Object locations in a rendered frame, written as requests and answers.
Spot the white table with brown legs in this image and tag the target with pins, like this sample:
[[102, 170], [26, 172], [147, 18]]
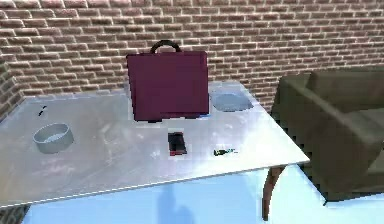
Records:
[[110, 166]]

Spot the olive green sofa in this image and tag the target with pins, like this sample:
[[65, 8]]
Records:
[[336, 133]]

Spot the small black pen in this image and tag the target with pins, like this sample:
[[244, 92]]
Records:
[[42, 110]]

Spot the small black and green object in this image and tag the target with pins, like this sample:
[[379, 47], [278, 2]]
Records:
[[222, 152]]

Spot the pale grey bowl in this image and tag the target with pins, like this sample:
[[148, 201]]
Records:
[[53, 137]]

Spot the black and red phone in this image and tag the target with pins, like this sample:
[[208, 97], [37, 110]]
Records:
[[176, 143]]

